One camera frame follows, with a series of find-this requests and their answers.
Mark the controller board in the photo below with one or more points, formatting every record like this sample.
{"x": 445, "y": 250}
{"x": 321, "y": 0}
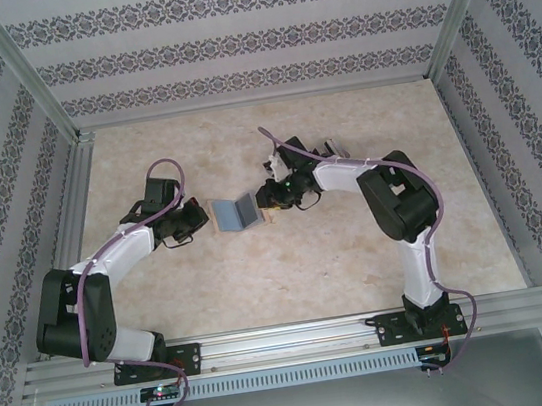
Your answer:
{"x": 159, "y": 393}
{"x": 431, "y": 357}

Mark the aluminium side rail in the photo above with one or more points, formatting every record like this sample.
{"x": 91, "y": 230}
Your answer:
{"x": 77, "y": 180}

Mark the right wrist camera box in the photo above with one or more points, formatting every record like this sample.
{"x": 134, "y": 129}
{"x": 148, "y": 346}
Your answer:
{"x": 276, "y": 164}

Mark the right controller board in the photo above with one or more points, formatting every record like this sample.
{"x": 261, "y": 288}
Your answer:
{"x": 431, "y": 357}

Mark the grey credit card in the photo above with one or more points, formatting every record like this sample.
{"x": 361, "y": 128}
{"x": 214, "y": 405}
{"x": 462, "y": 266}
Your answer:
{"x": 248, "y": 211}

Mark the aluminium mounting rail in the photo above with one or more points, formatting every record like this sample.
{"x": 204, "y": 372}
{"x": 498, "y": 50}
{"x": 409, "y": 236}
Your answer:
{"x": 290, "y": 341}

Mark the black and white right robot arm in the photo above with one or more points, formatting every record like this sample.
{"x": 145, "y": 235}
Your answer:
{"x": 402, "y": 204}

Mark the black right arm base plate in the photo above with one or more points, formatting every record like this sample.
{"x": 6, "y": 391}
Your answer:
{"x": 387, "y": 330}

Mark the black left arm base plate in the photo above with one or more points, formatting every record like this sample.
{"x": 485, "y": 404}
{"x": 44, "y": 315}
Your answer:
{"x": 192, "y": 358}

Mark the aluminium frame post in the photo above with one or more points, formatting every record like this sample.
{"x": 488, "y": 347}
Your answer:
{"x": 458, "y": 10}
{"x": 28, "y": 70}

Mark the left controller board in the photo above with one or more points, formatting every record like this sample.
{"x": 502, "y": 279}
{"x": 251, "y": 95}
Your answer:
{"x": 159, "y": 393}

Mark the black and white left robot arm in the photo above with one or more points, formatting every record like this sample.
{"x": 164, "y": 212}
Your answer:
{"x": 75, "y": 316}

